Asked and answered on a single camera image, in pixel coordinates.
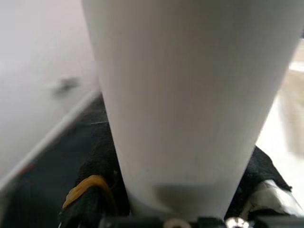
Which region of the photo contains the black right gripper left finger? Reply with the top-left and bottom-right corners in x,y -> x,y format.
58,139 -> 132,228

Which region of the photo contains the white plastic table leg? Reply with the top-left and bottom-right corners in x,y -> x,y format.
80,0 -> 304,220

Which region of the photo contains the yellow rubber band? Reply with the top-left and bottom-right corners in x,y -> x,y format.
62,175 -> 118,214

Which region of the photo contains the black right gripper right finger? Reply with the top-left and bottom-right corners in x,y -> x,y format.
225,146 -> 293,219

